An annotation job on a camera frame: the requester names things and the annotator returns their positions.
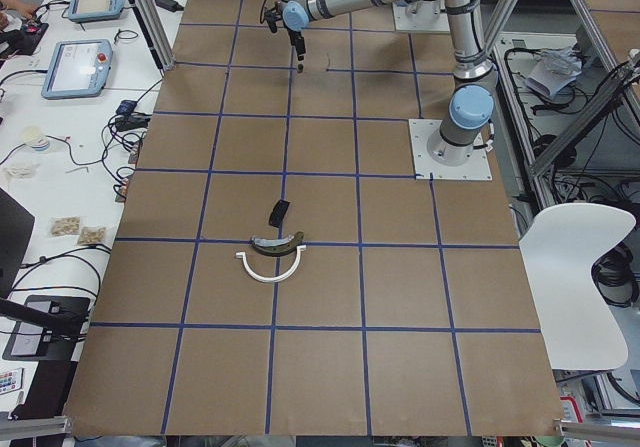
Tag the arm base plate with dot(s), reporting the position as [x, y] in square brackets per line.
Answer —
[426, 16]
[435, 159]

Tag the black power adapter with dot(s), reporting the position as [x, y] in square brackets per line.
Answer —
[169, 5]

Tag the black curved pad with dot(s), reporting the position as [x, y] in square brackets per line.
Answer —
[278, 213]

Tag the aluminium frame post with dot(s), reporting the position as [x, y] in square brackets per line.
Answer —
[154, 34]

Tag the white curved plastic part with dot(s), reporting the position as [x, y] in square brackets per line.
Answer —
[271, 272]

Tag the blue teach pendant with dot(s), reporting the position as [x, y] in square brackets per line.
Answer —
[78, 69]
[81, 11]

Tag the olive brake shoe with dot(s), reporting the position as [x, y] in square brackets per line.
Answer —
[278, 247]

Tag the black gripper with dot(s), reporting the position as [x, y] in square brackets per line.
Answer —
[297, 40]

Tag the white chair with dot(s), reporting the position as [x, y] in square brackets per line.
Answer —
[559, 250]

